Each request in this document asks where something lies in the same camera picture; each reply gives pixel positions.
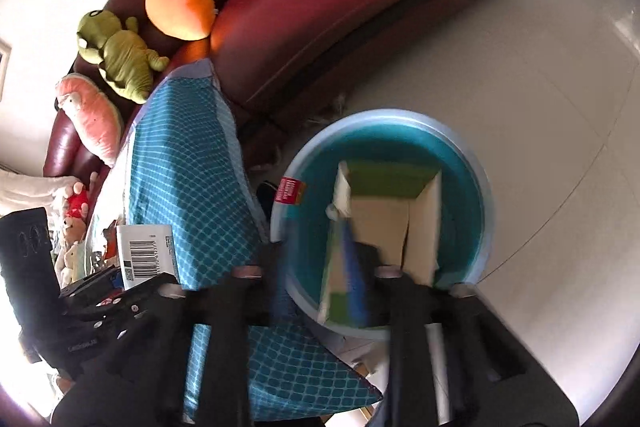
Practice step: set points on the blue plastic basin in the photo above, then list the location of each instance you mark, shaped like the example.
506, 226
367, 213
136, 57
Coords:
450, 187

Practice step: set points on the white plush toy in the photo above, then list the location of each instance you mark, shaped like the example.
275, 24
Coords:
67, 259

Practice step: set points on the white barcode box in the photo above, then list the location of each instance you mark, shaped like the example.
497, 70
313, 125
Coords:
145, 252

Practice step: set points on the cardboard box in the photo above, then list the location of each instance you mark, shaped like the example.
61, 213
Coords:
380, 217

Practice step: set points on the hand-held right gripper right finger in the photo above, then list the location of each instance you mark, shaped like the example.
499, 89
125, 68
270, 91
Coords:
356, 279

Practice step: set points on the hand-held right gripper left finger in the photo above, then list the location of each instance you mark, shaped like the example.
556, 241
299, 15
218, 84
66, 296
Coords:
235, 307

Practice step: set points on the white blanket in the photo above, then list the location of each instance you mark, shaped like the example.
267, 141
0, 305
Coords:
30, 187

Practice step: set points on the red leather sofa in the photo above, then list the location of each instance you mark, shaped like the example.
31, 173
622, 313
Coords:
325, 7

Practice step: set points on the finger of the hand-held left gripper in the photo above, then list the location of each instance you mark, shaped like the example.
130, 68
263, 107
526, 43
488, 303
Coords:
95, 285

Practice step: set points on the green frog plush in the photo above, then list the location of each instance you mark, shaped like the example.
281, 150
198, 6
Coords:
125, 57

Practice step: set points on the pink plush cushion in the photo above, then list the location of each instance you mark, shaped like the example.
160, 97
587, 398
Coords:
90, 117

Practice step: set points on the orange carrot plush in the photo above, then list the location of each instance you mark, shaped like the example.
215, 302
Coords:
180, 4

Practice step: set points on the teal checked cloth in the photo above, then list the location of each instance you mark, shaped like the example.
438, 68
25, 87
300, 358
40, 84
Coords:
190, 167

